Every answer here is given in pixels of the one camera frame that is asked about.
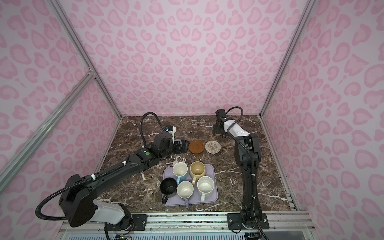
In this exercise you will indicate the lavender rectangular tray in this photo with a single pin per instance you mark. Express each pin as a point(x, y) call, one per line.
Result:
point(196, 197)

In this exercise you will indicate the brown round wooden coaster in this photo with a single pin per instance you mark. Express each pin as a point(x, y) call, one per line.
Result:
point(196, 147)

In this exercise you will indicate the white mug grey handle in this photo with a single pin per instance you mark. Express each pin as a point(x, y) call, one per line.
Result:
point(185, 191)

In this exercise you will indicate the left diagonal aluminium beam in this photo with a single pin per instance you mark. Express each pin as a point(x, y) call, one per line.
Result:
point(26, 151)

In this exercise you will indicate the light blue mug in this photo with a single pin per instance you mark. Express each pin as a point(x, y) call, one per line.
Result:
point(180, 170)

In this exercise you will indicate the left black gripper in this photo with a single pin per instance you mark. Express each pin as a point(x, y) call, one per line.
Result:
point(185, 147)

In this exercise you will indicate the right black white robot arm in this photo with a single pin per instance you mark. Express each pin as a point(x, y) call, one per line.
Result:
point(247, 157)

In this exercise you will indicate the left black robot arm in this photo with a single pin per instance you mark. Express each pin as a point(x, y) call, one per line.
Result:
point(79, 202)

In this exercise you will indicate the beige tan mug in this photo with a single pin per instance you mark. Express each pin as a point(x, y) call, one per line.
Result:
point(197, 170)

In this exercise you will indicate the black mug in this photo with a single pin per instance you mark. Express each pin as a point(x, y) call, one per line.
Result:
point(168, 188)

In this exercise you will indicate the multicolour zigzag woven coaster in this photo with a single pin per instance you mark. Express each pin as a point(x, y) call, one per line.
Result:
point(213, 147)

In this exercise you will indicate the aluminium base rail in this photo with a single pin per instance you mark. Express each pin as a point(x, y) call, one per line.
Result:
point(288, 225)

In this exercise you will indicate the left rear aluminium post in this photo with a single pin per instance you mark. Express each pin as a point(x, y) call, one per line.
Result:
point(79, 46)

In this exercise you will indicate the white cream mug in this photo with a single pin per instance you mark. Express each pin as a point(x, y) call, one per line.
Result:
point(205, 187)

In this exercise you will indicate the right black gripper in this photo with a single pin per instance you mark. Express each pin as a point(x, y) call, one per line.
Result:
point(216, 129)

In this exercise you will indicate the aluminium corner frame post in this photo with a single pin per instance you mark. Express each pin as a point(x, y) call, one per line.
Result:
point(308, 11)

